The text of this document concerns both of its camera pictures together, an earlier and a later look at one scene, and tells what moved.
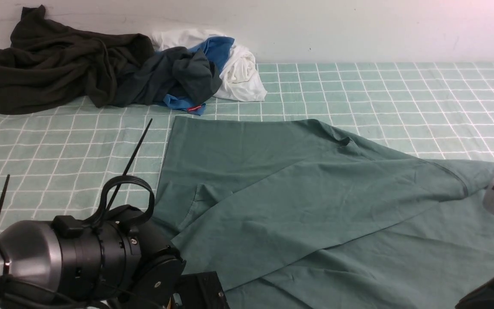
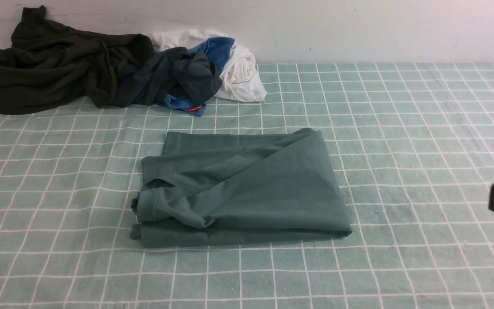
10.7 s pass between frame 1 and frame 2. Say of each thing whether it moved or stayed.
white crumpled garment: stayed
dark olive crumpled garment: stayed
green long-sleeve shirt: moved
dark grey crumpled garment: stayed
